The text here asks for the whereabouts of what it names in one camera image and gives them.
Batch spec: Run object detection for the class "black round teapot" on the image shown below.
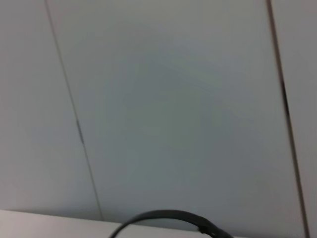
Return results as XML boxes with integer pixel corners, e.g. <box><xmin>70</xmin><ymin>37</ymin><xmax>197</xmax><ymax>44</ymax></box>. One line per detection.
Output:
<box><xmin>107</xmin><ymin>209</ymin><xmax>234</xmax><ymax>238</ymax></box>

